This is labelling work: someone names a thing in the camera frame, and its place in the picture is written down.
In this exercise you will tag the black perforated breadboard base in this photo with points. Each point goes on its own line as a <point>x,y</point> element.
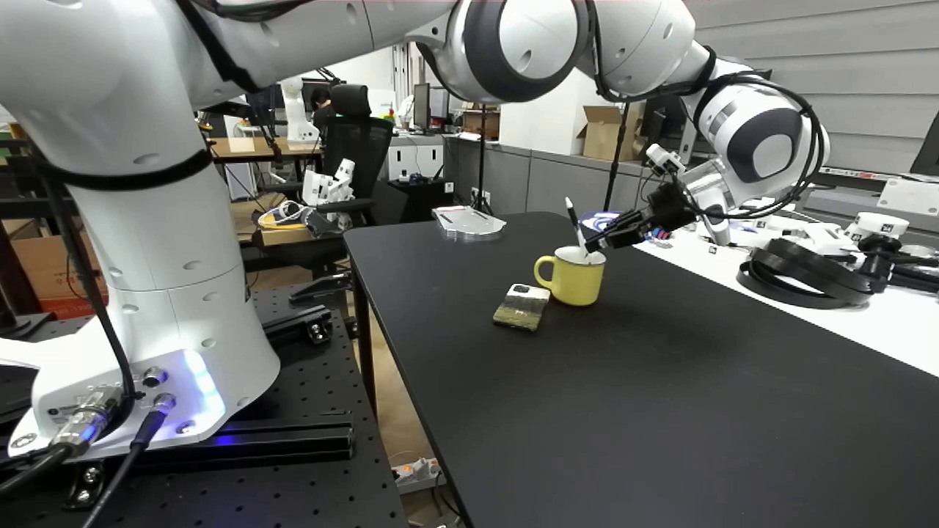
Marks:
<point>304,457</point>

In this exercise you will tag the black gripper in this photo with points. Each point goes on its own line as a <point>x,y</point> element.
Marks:
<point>667,209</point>

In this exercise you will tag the black office chair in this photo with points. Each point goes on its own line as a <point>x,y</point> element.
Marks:
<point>341,197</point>

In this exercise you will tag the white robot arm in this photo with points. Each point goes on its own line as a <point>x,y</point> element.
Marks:
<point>112,90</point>

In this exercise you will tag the olive rectangular stapler block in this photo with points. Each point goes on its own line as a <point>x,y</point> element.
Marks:
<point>524,306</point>

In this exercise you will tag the black and white pen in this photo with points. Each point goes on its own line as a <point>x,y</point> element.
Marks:
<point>577,225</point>

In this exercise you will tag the cardboard box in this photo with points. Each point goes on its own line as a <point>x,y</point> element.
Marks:
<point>612,134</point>

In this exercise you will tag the yellow ceramic mug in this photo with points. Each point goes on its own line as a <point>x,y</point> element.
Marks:
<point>570,275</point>

